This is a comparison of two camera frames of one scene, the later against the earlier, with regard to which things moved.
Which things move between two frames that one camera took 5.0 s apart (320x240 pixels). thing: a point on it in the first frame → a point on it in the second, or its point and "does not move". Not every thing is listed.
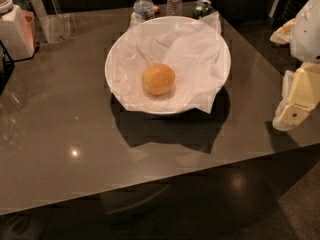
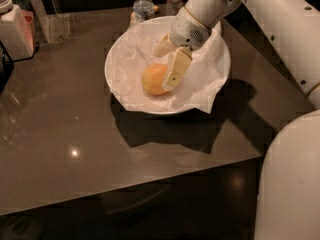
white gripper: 307,37 → 187,30
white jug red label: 17,28 does not move
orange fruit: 158,79 does not move
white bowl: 167,64 does not move
